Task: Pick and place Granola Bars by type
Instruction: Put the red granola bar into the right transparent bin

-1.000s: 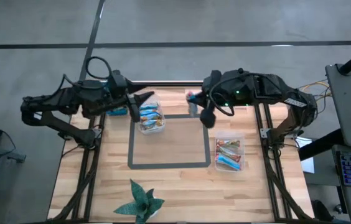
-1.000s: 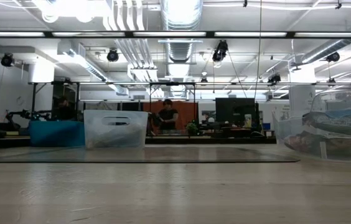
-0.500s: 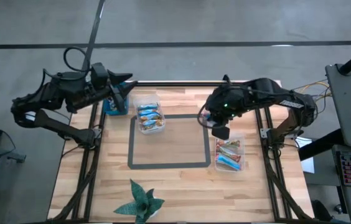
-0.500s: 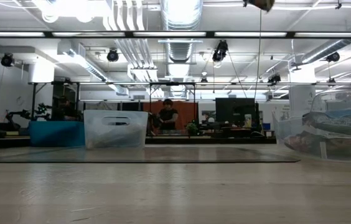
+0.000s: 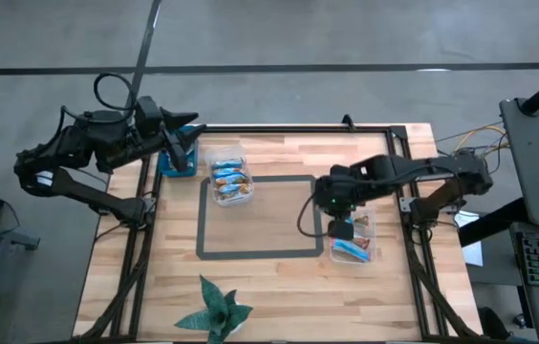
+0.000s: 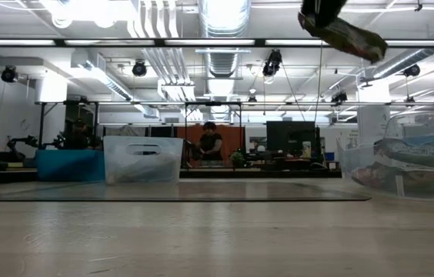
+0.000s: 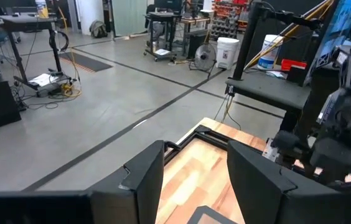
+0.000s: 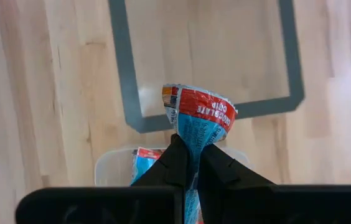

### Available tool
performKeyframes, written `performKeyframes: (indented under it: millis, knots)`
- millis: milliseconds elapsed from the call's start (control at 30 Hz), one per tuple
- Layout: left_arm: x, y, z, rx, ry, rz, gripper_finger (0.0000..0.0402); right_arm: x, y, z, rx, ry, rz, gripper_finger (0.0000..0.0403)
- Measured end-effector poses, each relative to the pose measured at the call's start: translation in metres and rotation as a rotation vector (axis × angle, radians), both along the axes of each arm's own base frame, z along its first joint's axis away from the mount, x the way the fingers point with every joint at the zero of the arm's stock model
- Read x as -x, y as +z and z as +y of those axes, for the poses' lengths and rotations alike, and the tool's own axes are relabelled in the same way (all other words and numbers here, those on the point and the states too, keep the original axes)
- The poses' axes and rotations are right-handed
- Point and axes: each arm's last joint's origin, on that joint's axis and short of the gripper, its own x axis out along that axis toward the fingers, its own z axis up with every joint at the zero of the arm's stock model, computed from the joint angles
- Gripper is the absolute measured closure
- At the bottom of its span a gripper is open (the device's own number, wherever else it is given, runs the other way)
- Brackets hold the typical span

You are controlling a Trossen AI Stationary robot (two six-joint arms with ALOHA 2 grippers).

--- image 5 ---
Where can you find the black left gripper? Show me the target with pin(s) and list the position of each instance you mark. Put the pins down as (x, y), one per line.
(147, 124)

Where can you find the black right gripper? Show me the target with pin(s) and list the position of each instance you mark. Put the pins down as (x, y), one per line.
(341, 196)

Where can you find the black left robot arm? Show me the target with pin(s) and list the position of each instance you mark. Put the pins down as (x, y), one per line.
(83, 191)

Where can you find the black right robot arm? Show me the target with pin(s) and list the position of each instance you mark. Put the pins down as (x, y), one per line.
(417, 167)

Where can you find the clear plastic bin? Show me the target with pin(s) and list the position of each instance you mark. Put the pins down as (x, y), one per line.
(372, 229)

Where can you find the blue plastic bin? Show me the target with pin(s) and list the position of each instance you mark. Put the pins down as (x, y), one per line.
(166, 171)

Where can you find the silver mounting plate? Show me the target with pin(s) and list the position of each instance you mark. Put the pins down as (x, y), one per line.
(407, 204)

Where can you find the dark-bordered rectangular mat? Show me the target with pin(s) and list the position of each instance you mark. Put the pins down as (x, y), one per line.
(260, 254)

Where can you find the green potted plant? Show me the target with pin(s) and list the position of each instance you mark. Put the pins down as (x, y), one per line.
(217, 310)

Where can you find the black caster wheel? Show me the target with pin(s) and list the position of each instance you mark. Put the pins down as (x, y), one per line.
(491, 325)

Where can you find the grey desk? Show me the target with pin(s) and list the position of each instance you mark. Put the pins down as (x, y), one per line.
(532, 153)

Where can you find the grey metal stand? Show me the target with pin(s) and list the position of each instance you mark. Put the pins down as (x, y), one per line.
(6, 236)

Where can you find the black frame bracket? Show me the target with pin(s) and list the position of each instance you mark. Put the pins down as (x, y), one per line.
(347, 122)

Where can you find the black aluminium table frame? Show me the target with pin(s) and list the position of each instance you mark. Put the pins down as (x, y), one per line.
(298, 129)

